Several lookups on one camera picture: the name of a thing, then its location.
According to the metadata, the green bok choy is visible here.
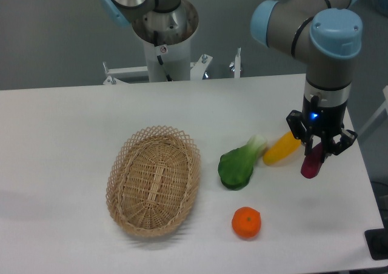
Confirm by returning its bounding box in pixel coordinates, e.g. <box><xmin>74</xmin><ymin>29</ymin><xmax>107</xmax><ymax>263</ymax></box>
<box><xmin>218</xmin><ymin>135</ymin><xmax>267</xmax><ymax>190</ymax></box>

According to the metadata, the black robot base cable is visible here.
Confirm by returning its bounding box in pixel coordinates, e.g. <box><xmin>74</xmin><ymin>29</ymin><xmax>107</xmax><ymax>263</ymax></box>
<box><xmin>153</xmin><ymin>30</ymin><xmax>173</xmax><ymax>82</ymax></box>

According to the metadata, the woven wicker basket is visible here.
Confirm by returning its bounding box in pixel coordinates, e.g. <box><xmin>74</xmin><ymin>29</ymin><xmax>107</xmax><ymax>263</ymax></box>
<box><xmin>105</xmin><ymin>125</ymin><xmax>201</xmax><ymax>238</ymax></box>

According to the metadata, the purple sweet potato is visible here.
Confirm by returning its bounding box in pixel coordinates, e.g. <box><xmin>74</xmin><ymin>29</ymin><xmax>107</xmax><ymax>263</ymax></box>
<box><xmin>301</xmin><ymin>142</ymin><xmax>326</xmax><ymax>179</ymax></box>

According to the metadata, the yellow corn cob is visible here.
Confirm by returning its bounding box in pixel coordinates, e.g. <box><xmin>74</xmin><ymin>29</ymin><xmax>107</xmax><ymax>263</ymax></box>
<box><xmin>263</xmin><ymin>131</ymin><xmax>301</xmax><ymax>165</ymax></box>

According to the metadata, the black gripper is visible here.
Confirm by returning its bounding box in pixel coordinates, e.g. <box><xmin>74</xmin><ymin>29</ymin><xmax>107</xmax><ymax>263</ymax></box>
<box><xmin>286</xmin><ymin>95</ymin><xmax>357</xmax><ymax>170</ymax></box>

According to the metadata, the orange tangerine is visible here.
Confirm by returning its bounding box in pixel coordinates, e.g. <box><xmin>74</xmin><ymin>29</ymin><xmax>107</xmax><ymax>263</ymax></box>
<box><xmin>231</xmin><ymin>207</ymin><xmax>261</xmax><ymax>239</ymax></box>

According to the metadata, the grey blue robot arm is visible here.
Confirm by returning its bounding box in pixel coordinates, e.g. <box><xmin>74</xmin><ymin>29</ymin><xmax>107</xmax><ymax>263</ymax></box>
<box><xmin>100</xmin><ymin>0</ymin><xmax>363</xmax><ymax>179</ymax></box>

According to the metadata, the white frame at right edge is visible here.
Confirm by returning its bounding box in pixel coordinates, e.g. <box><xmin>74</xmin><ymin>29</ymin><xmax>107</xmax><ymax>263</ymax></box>
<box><xmin>359</xmin><ymin>86</ymin><xmax>387</xmax><ymax>140</ymax></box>

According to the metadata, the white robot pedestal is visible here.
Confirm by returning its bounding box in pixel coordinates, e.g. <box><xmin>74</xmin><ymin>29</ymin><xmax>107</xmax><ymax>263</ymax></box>
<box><xmin>102</xmin><ymin>0</ymin><xmax>245</xmax><ymax>85</ymax></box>

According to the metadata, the black device at table edge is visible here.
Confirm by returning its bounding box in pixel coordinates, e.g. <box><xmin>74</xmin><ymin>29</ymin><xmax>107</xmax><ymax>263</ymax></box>
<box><xmin>364</xmin><ymin>229</ymin><xmax>387</xmax><ymax>261</ymax></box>

